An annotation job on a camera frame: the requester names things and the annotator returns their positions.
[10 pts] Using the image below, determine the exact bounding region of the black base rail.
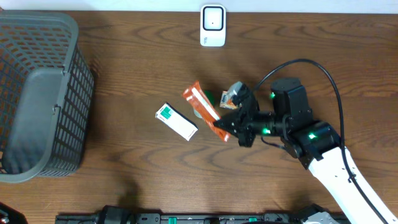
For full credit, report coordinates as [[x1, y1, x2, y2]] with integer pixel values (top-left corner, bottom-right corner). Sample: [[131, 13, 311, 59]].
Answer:
[[55, 203, 349, 224]]

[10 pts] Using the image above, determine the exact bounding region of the white barcode scanner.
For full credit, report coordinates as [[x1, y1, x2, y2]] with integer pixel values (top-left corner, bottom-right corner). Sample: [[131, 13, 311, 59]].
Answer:
[[200, 4, 226, 47]]

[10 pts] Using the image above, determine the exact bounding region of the red chocolate bar wrapper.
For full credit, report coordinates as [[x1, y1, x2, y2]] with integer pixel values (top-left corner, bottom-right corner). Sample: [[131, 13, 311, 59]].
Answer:
[[182, 80, 231, 142]]

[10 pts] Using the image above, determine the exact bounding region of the green lid jar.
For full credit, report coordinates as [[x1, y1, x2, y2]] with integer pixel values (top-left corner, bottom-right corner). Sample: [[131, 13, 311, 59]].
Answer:
[[193, 90, 215, 118]]

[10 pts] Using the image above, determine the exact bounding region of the grey plastic mesh basket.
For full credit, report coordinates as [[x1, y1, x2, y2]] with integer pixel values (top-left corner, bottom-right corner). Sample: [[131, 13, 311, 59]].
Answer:
[[1, 11, 95, 184]]

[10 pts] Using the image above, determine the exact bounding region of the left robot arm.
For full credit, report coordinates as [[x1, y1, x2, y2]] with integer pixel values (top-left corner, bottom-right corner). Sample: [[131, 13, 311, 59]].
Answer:
[[0, 203, 28, 224]]

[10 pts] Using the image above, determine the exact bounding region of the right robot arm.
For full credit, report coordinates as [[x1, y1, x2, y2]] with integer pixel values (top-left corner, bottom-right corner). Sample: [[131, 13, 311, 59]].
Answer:
[[214, 78, 397, 223]]

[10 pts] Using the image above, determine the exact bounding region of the white medicine box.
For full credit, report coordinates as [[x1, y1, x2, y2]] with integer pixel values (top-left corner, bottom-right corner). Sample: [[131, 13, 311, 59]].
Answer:
[[155, 103, 198, 141]]

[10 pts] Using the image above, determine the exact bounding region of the orange tissue packet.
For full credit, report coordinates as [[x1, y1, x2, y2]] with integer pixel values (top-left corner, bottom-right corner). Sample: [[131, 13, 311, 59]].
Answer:
[[220, 91, 238, 110]]

